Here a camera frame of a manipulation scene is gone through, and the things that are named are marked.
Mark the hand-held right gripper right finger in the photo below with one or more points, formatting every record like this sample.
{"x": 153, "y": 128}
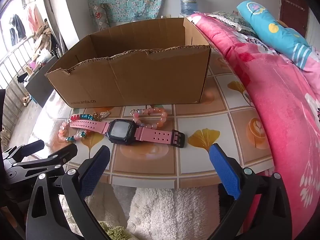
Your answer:
{"x": 225, "y": 172}

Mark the pink hanging garment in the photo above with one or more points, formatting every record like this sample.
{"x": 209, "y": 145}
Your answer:
{"x": 35, "y": 16}

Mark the dark red door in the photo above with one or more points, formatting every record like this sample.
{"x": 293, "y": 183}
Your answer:
{"x": 292, "y": 5}

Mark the red diamond pattern pillow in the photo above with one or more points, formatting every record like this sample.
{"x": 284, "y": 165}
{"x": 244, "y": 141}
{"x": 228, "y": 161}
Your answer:
{"x": 100, "y": 15}

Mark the gold clover charm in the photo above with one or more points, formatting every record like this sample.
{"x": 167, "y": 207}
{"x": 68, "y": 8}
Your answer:
{"x": 97, "y": 116}

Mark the beige shoes pair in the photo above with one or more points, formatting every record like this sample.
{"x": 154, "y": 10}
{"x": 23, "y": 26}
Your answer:
{"x": 26, "y": 100}

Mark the green lace-trimmed pillow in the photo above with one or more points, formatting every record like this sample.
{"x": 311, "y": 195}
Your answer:
{"x": 232, "y": 20}

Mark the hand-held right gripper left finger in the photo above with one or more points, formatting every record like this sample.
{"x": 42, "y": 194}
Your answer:
{"x": 95, "y": 172}

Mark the metal balcony railing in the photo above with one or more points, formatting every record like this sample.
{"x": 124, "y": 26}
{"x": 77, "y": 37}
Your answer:
{"x": 15, "y": 55}

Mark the brown patterned cloth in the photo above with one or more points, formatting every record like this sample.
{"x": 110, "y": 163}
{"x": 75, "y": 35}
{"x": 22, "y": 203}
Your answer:
{"x": 43, "y": 35}

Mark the brown cardboard box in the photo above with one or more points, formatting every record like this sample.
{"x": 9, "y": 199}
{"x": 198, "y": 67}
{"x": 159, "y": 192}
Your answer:
{"x": 150, "y": 80}

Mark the teal floral hanging cloth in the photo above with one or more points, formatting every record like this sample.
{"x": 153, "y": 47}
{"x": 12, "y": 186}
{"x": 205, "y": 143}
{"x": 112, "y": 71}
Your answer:
{"x": 130, "y": 0}

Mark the dark hanging jacket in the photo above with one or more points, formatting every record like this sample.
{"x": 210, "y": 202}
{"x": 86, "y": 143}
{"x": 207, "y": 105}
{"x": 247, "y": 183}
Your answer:
{"x": 17, "y": 27}

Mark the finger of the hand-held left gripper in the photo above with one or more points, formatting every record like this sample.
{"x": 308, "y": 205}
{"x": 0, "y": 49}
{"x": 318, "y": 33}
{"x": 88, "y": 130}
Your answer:
{"x": 65, "y": 153}
{"x": 32, "y": 146}

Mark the green fuzzy cloth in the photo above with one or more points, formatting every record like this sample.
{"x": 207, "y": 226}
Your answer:
{"x": 115, "y": 231}

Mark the white fluffy clothing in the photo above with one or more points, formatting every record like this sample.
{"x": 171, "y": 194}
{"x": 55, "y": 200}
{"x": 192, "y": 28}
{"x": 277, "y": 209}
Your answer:
{"x": 162, "y": 212}

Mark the pink printed blanket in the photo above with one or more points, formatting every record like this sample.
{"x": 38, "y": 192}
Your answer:
{"x": 275, "y": 92}

